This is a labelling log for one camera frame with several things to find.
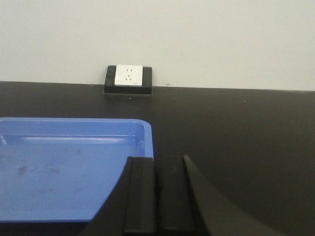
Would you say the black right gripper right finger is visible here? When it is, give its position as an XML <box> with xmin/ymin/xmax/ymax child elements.
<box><xmin>157</xmin><ymin>155</ymin><xmax>315</xmax><ymax>236</ymax></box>

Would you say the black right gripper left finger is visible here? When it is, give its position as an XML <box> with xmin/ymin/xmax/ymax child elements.
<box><xmin>81</xmin><ymin>157</ymin><xmax>156</xmax><ymax>236</ymax></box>

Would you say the blue plastic tray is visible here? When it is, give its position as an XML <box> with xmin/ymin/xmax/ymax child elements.
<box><xmin>0</xmin><ymin>118</ymin><xmax>154</xmax><ymax>223</ymax></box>

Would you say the white wall power socket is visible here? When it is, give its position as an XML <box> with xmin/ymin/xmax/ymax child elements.
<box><xmin>104</xmin><ymin>65</ymin><xmax>153</xmax><ymax>95</ymax></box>

